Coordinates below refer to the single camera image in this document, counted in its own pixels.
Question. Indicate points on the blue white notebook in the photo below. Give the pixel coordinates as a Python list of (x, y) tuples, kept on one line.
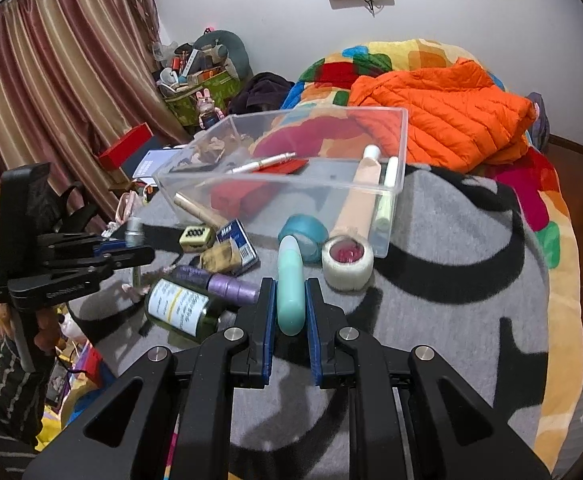
[(149, 165)]

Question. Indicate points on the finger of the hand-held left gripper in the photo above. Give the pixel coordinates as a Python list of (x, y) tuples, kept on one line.
[(111, 247), (121, 257)]

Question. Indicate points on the teal tape roll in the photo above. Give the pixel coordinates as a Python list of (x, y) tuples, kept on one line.
[(311, 230)]

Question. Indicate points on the person's left hand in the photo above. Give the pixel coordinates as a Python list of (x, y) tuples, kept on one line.
[(46, 332)]

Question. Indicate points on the crumpled gold cloth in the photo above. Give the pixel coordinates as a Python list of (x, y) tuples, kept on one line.
[(219, 257)]

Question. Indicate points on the green storage bag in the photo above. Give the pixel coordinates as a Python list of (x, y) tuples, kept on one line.
[(211, 91)]

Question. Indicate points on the purple bottle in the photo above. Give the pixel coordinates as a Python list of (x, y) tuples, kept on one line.
[(231, 287)]

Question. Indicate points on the small dotted green box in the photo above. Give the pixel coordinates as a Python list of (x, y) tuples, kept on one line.
[(196, 237)]

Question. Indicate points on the orange puffer jacket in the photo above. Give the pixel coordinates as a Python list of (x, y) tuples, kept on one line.
[(446, 110)]

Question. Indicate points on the green bottle white label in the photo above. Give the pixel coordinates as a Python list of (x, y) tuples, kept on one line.
[(171, 305)]

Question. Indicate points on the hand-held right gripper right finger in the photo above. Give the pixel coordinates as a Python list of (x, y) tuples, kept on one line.
[(314, 330)]

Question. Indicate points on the red cardboard box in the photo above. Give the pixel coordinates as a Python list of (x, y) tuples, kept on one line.
[(126, 145)]

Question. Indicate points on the clear plastic box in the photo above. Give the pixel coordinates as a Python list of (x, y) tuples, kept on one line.
[(291, 180)]

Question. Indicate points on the small red case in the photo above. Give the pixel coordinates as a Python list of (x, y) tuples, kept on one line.
[(241, 197)]

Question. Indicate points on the colourful patchwork blanket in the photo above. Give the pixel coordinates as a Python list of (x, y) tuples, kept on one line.
[(531, 200)]

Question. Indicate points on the striped brown curtain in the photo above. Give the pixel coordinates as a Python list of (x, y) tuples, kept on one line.
[(61, 60)]

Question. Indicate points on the person's left forearm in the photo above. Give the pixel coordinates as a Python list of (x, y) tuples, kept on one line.
[(1, 400)]

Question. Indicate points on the blue white card box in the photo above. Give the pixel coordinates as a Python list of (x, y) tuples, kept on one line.
[(244, 252)]

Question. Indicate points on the large beige tube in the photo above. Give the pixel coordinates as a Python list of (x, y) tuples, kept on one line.
[(359, 195)]

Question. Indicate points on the silver cap bottle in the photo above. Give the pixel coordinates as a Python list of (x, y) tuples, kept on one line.
[(134, 232)]

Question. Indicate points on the mint green tube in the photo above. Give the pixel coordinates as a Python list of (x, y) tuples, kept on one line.
[(290, 290)]

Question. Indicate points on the colourful toy pile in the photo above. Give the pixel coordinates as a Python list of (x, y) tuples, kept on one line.
[(79, 375)]

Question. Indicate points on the pink bunny toy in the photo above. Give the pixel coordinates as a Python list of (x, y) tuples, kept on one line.
[(207, 110)]

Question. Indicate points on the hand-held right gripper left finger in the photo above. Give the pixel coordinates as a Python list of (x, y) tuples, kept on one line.
[(267, 320)]

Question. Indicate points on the grey black blanket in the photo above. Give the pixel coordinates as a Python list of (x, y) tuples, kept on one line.
[(446, 260)]

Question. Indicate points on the gold beige cosmetic tube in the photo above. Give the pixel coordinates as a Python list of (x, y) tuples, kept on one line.
[(201, 210)]

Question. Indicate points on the white pen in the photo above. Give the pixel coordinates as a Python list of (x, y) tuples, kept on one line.
[(261, 162)]

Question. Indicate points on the grey neck pillow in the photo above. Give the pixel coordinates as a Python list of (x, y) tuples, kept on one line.
[(236, 47)]

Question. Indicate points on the small white tube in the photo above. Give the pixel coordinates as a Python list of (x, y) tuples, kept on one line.
[(389, 185)]

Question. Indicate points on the dark clothes pile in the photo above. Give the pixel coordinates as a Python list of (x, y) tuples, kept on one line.
[(261, 92)]

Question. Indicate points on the clear tape roll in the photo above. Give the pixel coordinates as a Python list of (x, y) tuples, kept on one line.
[(332, 271)]

